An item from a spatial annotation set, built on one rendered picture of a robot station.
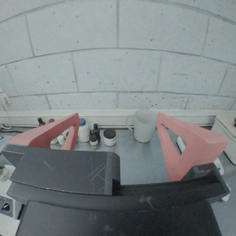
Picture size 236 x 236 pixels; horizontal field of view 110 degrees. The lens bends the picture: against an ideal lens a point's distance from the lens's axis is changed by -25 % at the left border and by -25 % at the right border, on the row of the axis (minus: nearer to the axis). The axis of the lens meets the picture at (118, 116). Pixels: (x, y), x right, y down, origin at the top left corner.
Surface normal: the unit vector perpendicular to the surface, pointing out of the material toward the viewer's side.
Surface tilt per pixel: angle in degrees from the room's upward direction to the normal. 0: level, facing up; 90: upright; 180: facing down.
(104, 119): 90
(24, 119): 90
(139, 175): 0
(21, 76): 90
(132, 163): 0
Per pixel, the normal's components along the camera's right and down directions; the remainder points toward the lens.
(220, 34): 0.00, 0.60
